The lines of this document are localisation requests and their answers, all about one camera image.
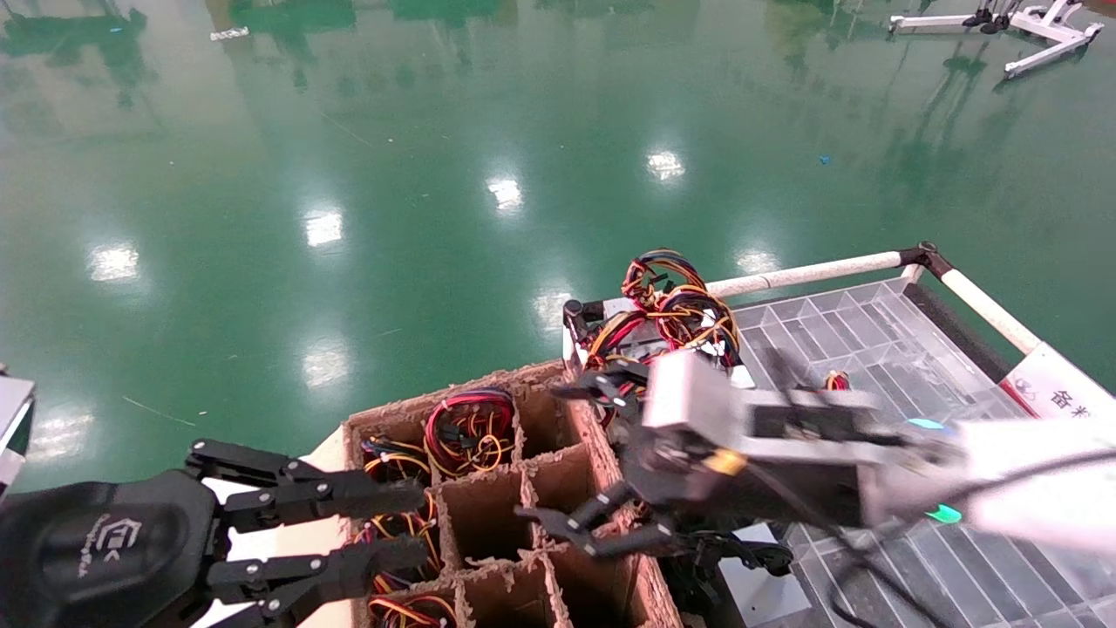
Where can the black foam strip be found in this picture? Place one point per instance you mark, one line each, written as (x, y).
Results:
(959, 336)

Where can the black pipe clamp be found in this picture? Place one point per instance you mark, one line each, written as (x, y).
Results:
(580, 314)

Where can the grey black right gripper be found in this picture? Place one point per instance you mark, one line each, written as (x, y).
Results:
(750, 453)

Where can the small white floor object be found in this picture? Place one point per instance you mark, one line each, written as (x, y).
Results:
(229, 34)

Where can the grey box edge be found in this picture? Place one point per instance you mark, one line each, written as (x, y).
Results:
(13, 427)

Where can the long white rail pipe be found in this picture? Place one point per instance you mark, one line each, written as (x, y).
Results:
(802, 275)

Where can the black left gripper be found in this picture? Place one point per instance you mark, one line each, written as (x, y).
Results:
(96, 549)

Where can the short white rail pipe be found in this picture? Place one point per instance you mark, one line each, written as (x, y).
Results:
(990, 310)

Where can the white metal floor frame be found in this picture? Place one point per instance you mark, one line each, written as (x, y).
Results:
(1046, 26)

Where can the brown cardboard divider box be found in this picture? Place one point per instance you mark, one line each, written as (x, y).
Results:
(488, 523)

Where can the black pipe corner joint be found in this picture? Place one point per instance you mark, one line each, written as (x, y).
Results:
(926, 255)

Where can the clear plastic divided tray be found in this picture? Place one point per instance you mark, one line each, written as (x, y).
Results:
(863, 331)

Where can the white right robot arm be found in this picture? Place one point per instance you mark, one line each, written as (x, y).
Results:
(1029, 488)

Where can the white red label sign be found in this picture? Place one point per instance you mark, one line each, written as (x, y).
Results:
(1059, 388)

